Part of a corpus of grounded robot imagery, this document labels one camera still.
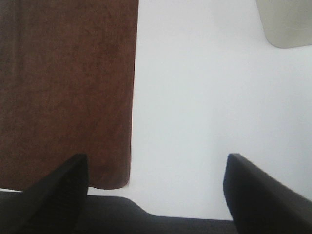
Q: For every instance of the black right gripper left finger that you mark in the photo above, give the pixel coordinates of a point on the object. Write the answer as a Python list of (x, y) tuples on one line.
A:
[(52, 206)]

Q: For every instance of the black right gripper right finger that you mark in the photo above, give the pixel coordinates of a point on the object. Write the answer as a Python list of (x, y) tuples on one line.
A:
[(259, 204)]

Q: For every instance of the brown towel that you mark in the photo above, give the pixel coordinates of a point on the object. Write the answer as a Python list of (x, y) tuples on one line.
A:
[(66, 87)]

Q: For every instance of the beige storage box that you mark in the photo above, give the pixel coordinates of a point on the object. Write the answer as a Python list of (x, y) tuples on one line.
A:
[(286, 23)]

